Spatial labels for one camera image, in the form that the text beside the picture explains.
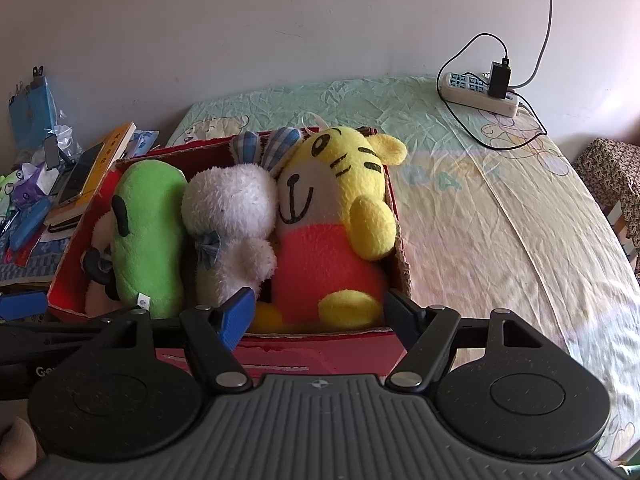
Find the small white plaid-eared plush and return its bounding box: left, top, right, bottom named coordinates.
left=82, top=210, right=121, bottom=317

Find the blue white packet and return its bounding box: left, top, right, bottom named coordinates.
left=125, top=129, right=161, bottom=157

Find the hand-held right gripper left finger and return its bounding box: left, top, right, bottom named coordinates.
left=80, top=287, right=257, bottom=395

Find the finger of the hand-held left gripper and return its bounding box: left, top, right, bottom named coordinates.
left=0, top=291, right=48, bottom=322
left=0, top=319, right=108, bottom=361

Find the small purple toy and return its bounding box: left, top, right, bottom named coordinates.
left=12, top=180, right=41, bottom=211

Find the white power strip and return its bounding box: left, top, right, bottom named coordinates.
left=440, top=71, right=520, bottom=117

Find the green plush toy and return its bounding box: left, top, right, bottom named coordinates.
left=82, top=160, right=188, bottom=321

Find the yellow tiger plush toy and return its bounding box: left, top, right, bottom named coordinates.
left=247, top=127, right=408, bottom=333

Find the black smartphone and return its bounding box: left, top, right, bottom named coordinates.
left=56, top=144, right=107, bottom=207

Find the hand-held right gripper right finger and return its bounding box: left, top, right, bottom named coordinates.
left=384, top=290, right=547, bottom=395

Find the clear plastic bag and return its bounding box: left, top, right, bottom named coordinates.
left=47, top=124, right=83, bottom=166

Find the red cardboard box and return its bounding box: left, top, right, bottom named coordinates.
left=47, top=127, right=413, bottom=376

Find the blue packet with clip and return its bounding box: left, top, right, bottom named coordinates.
left=9, top=65, right=58, bottom=153

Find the black charger with cable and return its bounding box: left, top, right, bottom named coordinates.
left=442, top=33, right=548, bottom=152

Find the small green white toy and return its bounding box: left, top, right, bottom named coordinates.
left=0, top=169, right=23, bottom=211

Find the blue plastic item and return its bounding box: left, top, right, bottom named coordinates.
left=7, top=196, right=53, bottom=253

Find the white cable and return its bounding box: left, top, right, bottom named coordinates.
left=510, top=0, right=553, bottom=88

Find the yellow book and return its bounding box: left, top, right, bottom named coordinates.
left=44, top=121, right=138, bottom=226

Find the white plush rabbit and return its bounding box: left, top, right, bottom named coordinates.
left=181, top=127, right=303, bottom=306

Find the brown patterned cloth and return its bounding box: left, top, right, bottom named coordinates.
left=571, top=137, right=640, bottom=281

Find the blue woven cloth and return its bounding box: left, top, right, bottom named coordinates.
left=0, top=237, right=73, bottom=288

